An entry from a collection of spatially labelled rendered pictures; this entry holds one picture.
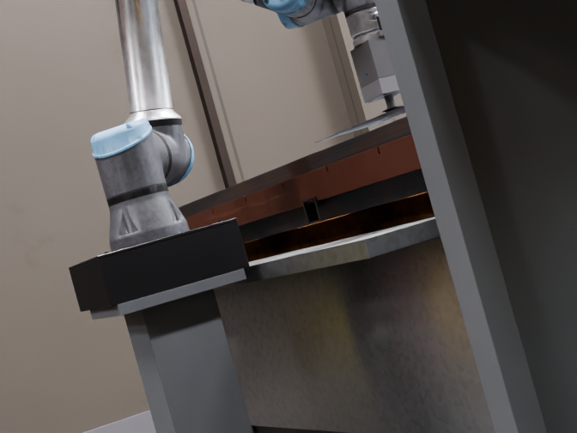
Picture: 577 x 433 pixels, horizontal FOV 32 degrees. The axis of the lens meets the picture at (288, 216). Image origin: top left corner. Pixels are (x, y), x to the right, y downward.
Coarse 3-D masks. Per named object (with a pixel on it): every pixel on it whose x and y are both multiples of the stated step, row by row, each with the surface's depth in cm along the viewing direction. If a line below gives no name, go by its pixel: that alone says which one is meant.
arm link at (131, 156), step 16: (112, 128) 187; (128, 128) 187; (144, 128) 189; (96, 144) 188; (112, 144) 186; (128, 144) 186; (144, 144) 188; (160, 144) 193; (96, 160) 189; (112, 160) 186; (128, 160) 186; (144, 160) 187; (160, 160) 191; (112, 176) 186; (128, 176) 186; (144, 176) 186; (160, 176) 189; (112, 192) 187
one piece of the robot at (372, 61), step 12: (372, 36) 186; (384, 36) 186; (360, 48) 189; (372, 48) 185; (384, 48) 186; (360, 60) 190; (372, 60) 185; (384, 60) 186; (360, 72) 191; (372, 72) 186; (384, 72) 185; (360, 84) 192; (372, 84) 188; (384, 84) 185; (396, 84) 186; (372, 96) 189; (384, 96) 190
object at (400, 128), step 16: (384, 128) 186; (400, 128) 181; (336, 144) 200; (352, 144) 195; (368, 144) 191; (304, 160) 211; (320, 160) 206; (336, 160) 201; (272, 176) 224; (288, 176) 218; (224, 192) 246; (240, 192) 239; (192, 208) 263; (208, 208) 255
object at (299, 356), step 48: (432, 240) 167; (240, 288) 231; (288, 288) 212; (336, 288) 196; (384, 288) 182; (432, 288) 170; (240, 336) 237; (288, 336) 217; (336, 336) 200; (384, 336) 186; (432, 336) 173; (240, 384) 243; (288, 384) 222; (336, 384) 204; (384, 384) 189; (432, 384) 176; (480, 384) 165; (384, 432) 193; (432, 432) 180; (480, 432) 168
